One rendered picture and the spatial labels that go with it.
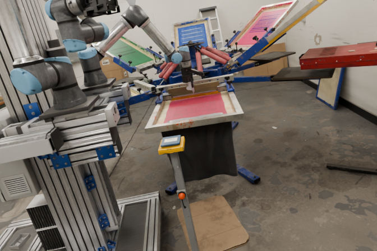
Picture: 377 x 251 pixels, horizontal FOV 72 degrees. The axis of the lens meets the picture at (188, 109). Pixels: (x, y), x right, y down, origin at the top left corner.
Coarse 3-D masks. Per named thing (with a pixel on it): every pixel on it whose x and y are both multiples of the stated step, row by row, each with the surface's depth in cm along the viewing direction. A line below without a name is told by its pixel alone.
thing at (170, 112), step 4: (172, 100) 214; (176, 100) 212; (180, 100) 210; (184, 100) 208; (188, 100) 205; (192, 100) 203; (172, 104) 203; (176, 104) 201; (180, 104) 199; (184, 104) 198; (188, 104) 195; (168, 108) 195; (172, 108) 194; (168, 112) 186; (172, 112) 185; (168, 116) 178; (172, 116) 177; (164, 120) 171; (168, 120) 170
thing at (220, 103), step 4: (220, 92) 210; (196, 96) 212; (200, 96) 210; (204, 96) 208; (208, 96) 206; (212, 96) 204; (216, 96) 202; (220, 96) 200; (196, 100) 201; (200, 100) 200; (204, 100) 198; (208, 100) 196; (212, 100) 194; (216, 100) 192; (220, 100) 190; (216, 104) 184; (220, 104) 182; (220, 108) 174; (224, 108) 173; (220, 112) 167; (224, 112) 166; (196, 116) 168
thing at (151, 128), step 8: (232, 96) 182; (160, 104) 196; (232, 104) 172; (240, 112) 151; (152, 120) 165; (184, 120) 154; (192, 120) 152; (200, 120) 151; (208, 120) 151; (216, 120) 151; (224, 120) 151; (232, 120) 150; (152, 128) 154; (160, 128) 154; (168, 128) 153; (176, 128) 153
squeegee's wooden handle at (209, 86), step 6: (198, 84) 204; (204, 84) 204; (210, 84) 204; (216, 84) 203; (168, 90) 206; (174, 90) 206; (180, 90) 206; (186, 90) 206; (198, 90) 205; (204, 90) 205; (210, 90) 205
